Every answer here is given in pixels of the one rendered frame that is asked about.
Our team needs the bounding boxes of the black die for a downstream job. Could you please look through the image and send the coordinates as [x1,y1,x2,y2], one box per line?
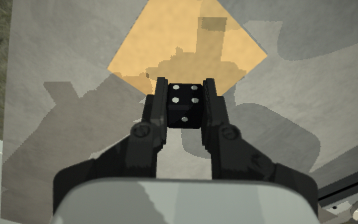
[166,83,204,129]

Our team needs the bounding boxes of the tan flat mat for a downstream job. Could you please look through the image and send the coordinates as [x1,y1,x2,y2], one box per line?
[107,0,267,96]

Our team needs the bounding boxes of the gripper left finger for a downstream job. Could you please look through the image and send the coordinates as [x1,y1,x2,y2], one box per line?
[53,77,168,216]

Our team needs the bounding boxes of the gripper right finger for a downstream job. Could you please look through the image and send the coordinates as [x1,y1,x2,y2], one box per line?
[201,78,318,219]

